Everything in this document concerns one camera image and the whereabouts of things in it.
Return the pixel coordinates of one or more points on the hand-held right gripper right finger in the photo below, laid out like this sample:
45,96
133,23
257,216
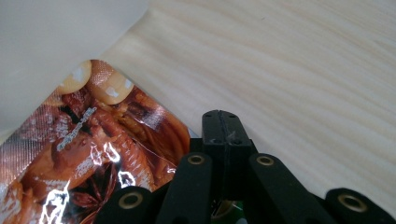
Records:
236,137

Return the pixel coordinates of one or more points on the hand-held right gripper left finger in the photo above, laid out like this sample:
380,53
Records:
214,127

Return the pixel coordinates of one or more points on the red-brown snack packet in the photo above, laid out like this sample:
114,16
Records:
93,149

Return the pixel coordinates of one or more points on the clear plastic container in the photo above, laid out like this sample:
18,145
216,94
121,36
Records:
56,40

